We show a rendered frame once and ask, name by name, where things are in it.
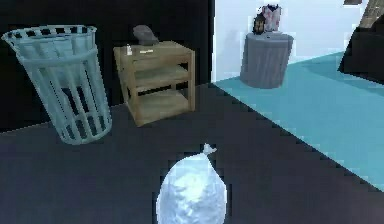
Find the wooden shelf side table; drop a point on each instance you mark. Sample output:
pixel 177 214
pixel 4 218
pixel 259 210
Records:
pixel 156 76

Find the small pale flat object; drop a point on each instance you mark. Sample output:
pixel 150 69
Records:
pixel 146 51

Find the white tied garbage bag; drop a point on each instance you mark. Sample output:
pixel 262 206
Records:
pixel 191 191

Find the grey round side table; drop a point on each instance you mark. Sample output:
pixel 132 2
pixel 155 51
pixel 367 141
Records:
pixel 265 61

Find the small white bottle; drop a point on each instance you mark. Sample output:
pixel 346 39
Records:
pixel 129 50

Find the grey lumpy object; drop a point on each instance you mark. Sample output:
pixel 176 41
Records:
pixel 145 34

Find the black lantern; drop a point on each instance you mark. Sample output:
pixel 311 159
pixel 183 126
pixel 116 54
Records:
pixel 258 24

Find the pale blue slatted laundry basket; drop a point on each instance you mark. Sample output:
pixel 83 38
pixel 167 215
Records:
pixel 50 63

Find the dark furniture block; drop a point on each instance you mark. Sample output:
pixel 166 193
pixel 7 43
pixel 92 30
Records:
pixel 365 53

